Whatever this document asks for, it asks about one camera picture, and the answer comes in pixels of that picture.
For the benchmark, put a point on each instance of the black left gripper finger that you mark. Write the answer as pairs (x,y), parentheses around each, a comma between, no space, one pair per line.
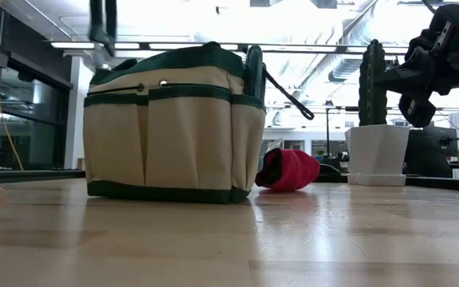
(96,20)
(111,24)

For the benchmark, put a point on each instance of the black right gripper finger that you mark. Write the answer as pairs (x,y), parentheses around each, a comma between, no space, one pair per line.
(405,77)

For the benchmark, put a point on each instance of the beige green-trimmed gardening bag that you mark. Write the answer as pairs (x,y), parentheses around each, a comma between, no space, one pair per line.
(181,139)

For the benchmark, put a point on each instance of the green cactus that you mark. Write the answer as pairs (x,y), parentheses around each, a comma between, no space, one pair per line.
(367,79)

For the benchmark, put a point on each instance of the white plant pot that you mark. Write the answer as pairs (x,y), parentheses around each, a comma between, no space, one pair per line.
(377,151)

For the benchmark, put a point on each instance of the person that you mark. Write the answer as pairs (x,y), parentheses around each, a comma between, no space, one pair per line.
(426,155)

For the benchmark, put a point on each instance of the black floor pole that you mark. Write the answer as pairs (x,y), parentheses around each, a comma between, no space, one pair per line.
(328,131)

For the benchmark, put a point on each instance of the wooden slat crate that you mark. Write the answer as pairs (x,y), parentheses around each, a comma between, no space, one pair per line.
(80,164)

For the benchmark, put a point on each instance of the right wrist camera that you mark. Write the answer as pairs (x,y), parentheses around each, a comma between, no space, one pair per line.
(422,113)

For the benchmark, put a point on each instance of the black aluminium table frame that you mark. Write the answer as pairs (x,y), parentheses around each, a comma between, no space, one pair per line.
(34,175)

